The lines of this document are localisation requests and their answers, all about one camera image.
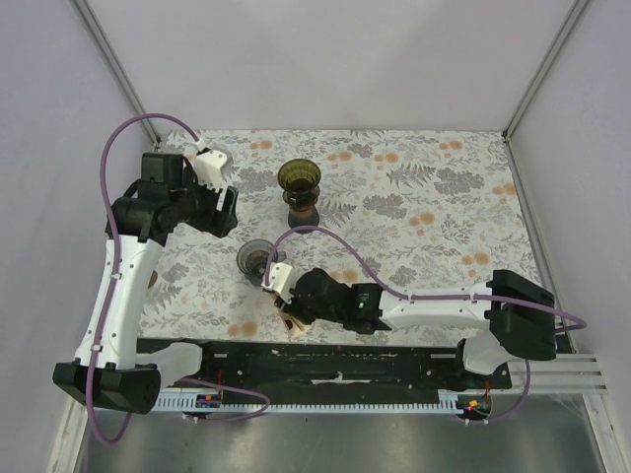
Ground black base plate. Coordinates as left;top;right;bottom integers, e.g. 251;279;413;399
180;341;512;407

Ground left aluminium frame post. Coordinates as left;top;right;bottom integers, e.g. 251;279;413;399
68;0;163;149

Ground purple cable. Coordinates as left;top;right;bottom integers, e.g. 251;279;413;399
263;225;588;426
86;112;271;442

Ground grey clear dripper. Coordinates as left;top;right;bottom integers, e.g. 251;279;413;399
236;238;273;287

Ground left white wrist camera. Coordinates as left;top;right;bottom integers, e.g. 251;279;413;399
192;148;233;190

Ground floral table mat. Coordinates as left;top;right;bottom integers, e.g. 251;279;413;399
139;130;539;343

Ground olive green dripper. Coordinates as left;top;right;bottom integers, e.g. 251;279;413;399
277;159;321;194

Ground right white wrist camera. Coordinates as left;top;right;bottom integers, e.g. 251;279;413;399
261;262;299;304

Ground red grey coffee server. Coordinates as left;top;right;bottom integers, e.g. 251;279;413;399
283;187;319;229

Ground white slotted cable duct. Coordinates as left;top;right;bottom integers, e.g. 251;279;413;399
151;389;484;417

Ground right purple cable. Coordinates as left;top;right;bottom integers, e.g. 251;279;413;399
263;225;588;426

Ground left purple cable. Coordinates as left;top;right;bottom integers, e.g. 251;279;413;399
86;112;271;442

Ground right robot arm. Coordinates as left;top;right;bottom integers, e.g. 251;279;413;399
276;269;556;388

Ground aluminium frame post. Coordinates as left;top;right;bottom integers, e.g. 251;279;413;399
502;0;592;143
68;0;163;149

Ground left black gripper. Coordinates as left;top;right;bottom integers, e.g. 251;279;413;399
170;168;239;238

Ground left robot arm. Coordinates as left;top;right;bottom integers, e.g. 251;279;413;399
52;149;238;414

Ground right aluminium frame post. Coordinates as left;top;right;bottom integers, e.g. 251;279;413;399
502;0;592;143

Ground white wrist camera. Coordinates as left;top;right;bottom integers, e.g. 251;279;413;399
192;148;233;190
261;262;299;304

